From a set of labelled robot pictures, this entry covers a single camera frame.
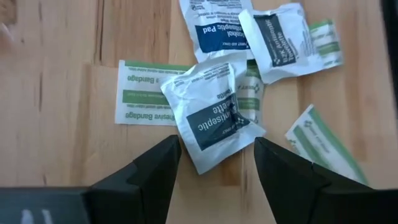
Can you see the white packet dark print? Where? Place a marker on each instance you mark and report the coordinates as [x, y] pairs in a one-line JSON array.
[[199, 102], [280, 40], [217, 34]]

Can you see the green striped adhesive bandage packet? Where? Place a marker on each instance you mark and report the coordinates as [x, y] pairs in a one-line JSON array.
[[326, 46], [317, 143], [250, 90], [140, 96]]

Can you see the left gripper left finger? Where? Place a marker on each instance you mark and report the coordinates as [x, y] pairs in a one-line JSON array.
[[146, 186]]

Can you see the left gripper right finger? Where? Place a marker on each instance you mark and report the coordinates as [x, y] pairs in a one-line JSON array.
[[289, 186]]

